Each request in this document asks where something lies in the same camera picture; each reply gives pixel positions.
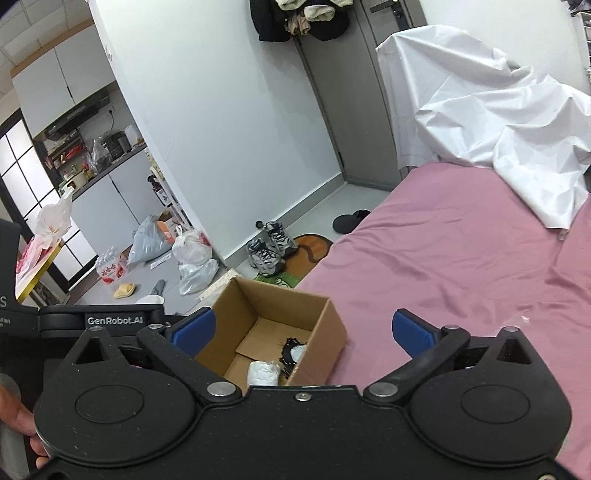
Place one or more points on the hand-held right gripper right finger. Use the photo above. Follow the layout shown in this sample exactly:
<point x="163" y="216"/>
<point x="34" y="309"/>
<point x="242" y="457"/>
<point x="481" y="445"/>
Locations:
<point x="412" y="330"/>

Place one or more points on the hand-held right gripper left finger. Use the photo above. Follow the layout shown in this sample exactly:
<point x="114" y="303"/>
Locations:
<point x="194" y="330"/>

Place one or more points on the brown cardboard box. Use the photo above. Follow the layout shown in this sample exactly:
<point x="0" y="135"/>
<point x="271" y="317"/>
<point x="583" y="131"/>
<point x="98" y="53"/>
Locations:
<point x="323" y="344"/>

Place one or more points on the person's left hand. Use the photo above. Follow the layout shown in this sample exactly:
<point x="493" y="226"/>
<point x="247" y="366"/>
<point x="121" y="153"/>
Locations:
<point x="14" y="410"/>

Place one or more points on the dotted beige cloth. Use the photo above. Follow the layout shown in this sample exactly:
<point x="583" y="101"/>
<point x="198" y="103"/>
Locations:
<point x="219" y="288"/>

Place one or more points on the white long pad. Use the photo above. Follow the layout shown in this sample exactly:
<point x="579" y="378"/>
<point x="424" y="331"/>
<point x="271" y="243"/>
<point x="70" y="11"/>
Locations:
<point x="150" y="300"/>

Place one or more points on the translucent white plastic bag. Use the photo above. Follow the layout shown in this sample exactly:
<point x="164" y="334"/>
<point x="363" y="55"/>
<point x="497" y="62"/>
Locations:
<point x="196" y="277"/>

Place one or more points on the grey sock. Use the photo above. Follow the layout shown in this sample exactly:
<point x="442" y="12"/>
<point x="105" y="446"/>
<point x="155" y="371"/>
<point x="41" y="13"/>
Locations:
<point x="158" y="287"/>

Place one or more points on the yellow table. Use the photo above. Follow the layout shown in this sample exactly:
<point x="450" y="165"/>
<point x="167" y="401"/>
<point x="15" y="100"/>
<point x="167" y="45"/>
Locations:
<point x="39" y="274"/>

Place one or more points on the white paper strip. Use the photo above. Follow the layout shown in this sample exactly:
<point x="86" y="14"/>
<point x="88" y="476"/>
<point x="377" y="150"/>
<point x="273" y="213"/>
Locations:
<point x="164" y="262"/>

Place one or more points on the yellow slipper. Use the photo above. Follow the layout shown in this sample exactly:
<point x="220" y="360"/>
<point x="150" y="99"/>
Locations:
<point x="124" y="290"/>

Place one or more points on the pink bed sheet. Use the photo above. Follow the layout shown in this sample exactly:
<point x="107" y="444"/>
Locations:
<point x="438" y="254"/>

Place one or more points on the white rolled cloth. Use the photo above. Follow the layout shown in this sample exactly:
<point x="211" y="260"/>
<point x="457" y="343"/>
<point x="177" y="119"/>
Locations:
<point x="263" y="373"/>

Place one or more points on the white red-print plastic bag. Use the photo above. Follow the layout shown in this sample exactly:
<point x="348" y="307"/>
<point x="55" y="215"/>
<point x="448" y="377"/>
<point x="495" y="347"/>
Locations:
<point x="191" y="244"/>

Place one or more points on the pink red plastic bag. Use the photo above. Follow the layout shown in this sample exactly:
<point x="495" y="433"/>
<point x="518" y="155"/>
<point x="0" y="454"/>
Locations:
<point x="32" y="256"/>

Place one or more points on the water bottle pack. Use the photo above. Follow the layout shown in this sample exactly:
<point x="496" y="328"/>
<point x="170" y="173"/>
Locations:
<point x="111" y="267"/>

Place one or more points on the black lace garment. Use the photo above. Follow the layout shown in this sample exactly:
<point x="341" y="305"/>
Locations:
<point x="288" y="346"/>

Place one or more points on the orange cardboard box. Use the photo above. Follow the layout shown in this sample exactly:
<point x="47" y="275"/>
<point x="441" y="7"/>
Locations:
<point x="165" y="233"/>

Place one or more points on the grey sneaker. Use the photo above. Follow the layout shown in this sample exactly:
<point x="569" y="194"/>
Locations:
<point x="265" y="258"/>
<point x="279" y="237"/>

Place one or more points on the grey plastic bag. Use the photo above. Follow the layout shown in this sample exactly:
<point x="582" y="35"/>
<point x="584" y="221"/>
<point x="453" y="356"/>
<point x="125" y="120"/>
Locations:
<point x="145" y="240"/>

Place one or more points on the crumpled white plastic bag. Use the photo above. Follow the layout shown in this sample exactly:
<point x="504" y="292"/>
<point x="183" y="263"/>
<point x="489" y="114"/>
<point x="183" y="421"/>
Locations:
<point x="53" y="217"/>

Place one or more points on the black slipper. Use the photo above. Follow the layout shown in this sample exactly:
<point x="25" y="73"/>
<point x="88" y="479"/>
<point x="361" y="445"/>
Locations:
<point x="346" y="222"/>

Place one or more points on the cartoon leaf floor mat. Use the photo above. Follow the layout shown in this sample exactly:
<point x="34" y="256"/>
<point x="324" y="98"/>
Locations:
<point x="309" y="251"/>

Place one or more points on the brown bottle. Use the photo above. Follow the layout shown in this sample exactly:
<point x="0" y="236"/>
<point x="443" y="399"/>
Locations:
<point x="159" y="191"/>

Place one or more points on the white lower kitchen cabinets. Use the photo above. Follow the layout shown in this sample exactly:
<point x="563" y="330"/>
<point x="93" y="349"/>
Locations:
<point x="115" y="198"/>

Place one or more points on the white kitchen cabinets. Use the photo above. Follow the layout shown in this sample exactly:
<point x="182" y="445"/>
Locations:
<point x="115" y="198"/>
<point x="69" y="74"/>

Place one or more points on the black-framed glass door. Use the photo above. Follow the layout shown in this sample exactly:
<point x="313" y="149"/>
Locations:
<point x="27" y="184"/>

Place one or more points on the clear bag with dark contents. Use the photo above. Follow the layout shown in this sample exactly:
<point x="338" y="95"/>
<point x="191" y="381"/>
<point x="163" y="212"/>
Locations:
<point x="100" y="159"/>

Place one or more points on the black rice cooker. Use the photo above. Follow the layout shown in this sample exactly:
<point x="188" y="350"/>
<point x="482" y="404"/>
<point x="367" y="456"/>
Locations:
<point x="113" y="144"/>

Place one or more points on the grey door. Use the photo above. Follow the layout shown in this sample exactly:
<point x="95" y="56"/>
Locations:
<point x="360" y="115"/>

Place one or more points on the black range hood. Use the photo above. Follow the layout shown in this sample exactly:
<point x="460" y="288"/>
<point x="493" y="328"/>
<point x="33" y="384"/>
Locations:
<point x="76" y="117"/>

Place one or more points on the white cover sheet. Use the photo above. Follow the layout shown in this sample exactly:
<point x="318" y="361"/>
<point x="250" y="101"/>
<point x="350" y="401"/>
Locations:
<point x="485" y="115"/>

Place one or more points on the white upper kitchen cabinets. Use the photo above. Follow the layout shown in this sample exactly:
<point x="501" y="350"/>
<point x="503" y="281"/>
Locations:
<point x="69" y="74"/>

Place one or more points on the black hanging jacket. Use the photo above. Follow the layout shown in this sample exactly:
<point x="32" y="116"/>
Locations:
<point x="268" y="23"/>

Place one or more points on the beige hanging garment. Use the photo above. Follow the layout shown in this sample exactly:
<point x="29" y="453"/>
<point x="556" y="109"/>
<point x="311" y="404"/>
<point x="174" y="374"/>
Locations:
<point x="295" y="23"/>

